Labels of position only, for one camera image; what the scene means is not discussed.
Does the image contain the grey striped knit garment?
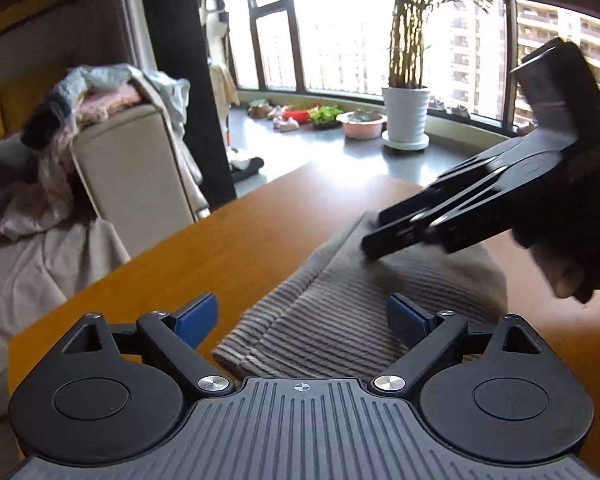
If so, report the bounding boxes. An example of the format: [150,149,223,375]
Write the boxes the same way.
[212,212,507,380]

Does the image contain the pile of clothes on armrest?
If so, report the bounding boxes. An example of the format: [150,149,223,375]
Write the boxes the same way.
[0,64,210,240]

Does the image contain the white plant pot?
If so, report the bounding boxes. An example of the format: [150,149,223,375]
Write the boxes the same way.
[382,87,430,152]

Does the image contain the pink basin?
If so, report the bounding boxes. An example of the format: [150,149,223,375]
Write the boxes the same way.
[336,110,387,141]

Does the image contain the green plant tray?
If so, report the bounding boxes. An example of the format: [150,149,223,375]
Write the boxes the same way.
[309,105,343,130]

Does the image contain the beige grey sofa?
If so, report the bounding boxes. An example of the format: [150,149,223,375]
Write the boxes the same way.
[0,104,206,417]

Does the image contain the grey neck pillow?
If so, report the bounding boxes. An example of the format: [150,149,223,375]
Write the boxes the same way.
[0,134,40,214]

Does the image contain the yellow cushion right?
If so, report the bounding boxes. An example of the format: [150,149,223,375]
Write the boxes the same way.
[0,61,68,140]

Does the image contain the dark curtain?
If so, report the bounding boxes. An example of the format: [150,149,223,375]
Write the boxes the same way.
[136,0,240,212]

